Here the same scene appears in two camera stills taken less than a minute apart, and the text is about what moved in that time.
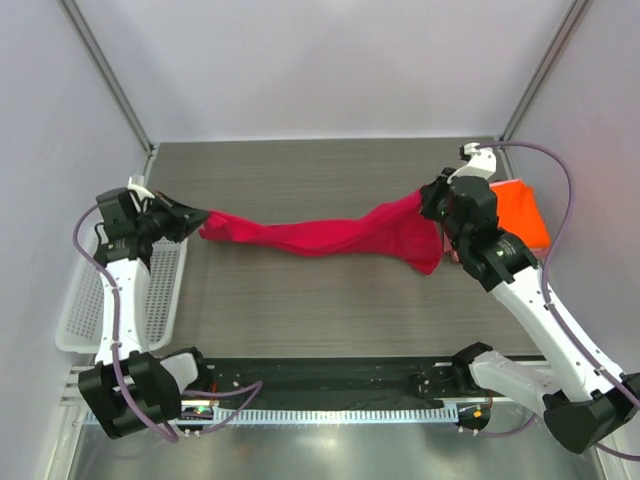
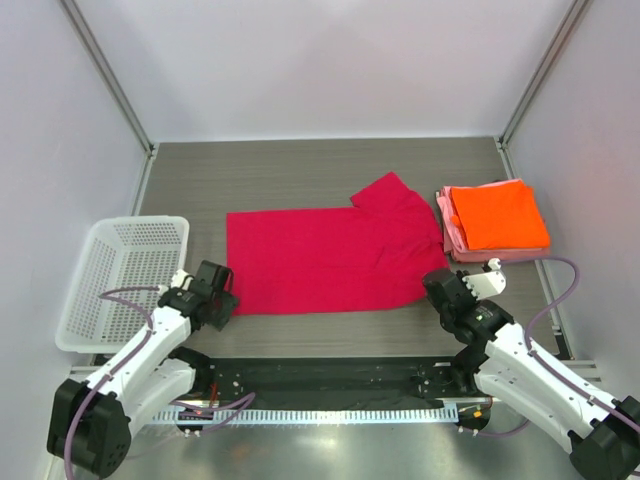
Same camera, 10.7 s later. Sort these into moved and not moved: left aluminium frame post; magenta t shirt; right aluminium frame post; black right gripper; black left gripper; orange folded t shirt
Moved: black left gripper; black right gripper; magenta t shirt
Not moved: orange folded t shirt; right aluminium frame post; left aluminium frame post
